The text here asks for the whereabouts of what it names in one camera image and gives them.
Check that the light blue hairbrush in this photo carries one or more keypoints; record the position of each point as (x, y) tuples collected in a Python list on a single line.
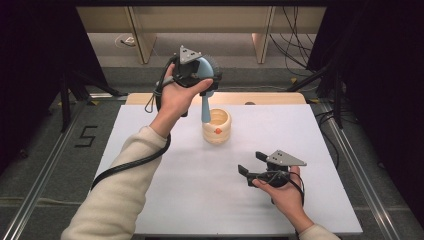
[(206, 108)]

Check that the white table cover board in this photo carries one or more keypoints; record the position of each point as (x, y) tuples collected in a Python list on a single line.
[(213, 200)]

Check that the cream ribbed cup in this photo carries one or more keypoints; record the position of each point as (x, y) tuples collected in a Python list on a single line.
[(218, 135)]

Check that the black metal stand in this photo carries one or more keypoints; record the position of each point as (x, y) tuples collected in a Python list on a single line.
[(65, 100), (338, 100)]

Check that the wooden table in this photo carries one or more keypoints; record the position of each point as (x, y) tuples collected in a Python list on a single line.
[(266, 99)]

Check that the yellow tape piece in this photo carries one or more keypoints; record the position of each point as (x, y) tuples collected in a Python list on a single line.
[(313, 100), (94, 102), (293, 80)]

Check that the round floor socket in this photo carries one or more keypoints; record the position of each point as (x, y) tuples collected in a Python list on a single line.
[(127, 40)]

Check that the person's right hand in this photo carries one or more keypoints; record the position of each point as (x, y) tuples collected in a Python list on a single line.
[(290, 200)]

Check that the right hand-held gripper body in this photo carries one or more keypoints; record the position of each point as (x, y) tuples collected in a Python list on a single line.
[(283, 160)]

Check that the beige desk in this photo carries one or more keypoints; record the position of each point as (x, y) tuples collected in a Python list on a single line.
[(233, 20)]

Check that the black curtain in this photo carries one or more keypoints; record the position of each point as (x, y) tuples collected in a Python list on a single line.
[(383, 83), (30, 66)]

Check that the aluminium floor rail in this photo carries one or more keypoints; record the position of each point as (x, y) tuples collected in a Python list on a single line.
[(43, 173), (366, 186)]

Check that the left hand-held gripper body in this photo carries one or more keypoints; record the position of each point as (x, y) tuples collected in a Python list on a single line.
[(186, 71)]

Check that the person's left hand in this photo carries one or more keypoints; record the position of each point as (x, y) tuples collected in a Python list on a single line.
[(175, 100)]

